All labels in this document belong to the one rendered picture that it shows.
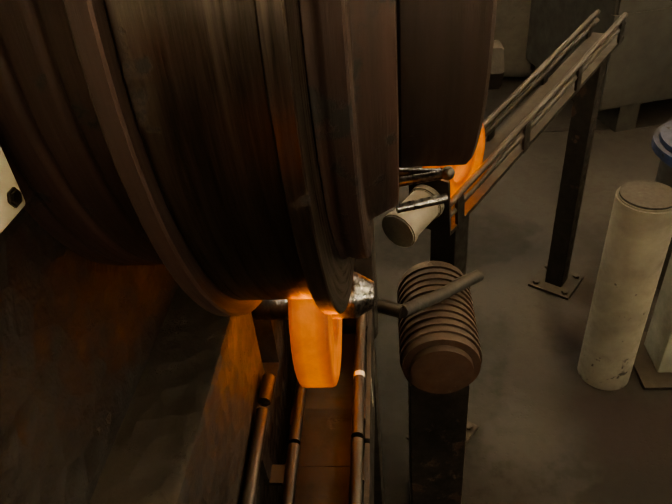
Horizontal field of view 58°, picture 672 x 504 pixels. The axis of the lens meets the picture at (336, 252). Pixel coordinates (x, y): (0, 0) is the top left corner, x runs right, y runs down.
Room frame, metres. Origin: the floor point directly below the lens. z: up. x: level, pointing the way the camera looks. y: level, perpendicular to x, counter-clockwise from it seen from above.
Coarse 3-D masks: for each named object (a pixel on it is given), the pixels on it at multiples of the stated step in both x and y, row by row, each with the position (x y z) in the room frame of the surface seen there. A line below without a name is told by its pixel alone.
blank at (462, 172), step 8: (480, 136) 0.92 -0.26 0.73; (480, 144) 0.92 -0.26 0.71; (480, 152) 0.92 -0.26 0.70; (472, 160) 0.90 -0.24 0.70; (480, 160) 0.92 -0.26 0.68; (456, 168) 0.91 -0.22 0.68; (464, 168) 0.90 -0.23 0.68; (472, 168) 0.90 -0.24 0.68; (456, 176) 0.89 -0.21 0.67; (464, 176) 0.89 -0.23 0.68; (456, 184) 0.86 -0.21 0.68
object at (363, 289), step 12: (360, 276) 0.44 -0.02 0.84; (360, 288) 0.43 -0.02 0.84; (372, 288) 0.43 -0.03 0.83; (264, 300) 0.43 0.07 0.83; (276, 300) 0.43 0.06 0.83; (360, 300) 0.42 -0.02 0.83; (372, 300) 0.43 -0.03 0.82; (252, 312) 0.43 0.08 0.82; (264, 312) 0.43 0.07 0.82; (276, 312) 0.43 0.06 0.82; (348, 312) 0.42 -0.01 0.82; (360, 312) 0.42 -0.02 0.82
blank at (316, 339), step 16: (288, 304) 0.39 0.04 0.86; (304, 304) 0.39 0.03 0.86; (304, 320) 0.38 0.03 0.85; (320, 320) 0.38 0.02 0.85; (336, 320) 0.45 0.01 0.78; (304, 336) 0.37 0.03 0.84; (320, 336) 0.37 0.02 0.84; (336, 336) 0.43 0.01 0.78; (304, 352) 0.37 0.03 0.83; (320, 352) 0.37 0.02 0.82; (336, 352) 0.41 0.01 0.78; (304, 368) 0.37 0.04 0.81; (320, 368) 0.37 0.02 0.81; (336, 368) 0.40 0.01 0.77; (304, 384) 0.38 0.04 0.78; (320, 384) 0.37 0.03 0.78; (336, 384) 0.39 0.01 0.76
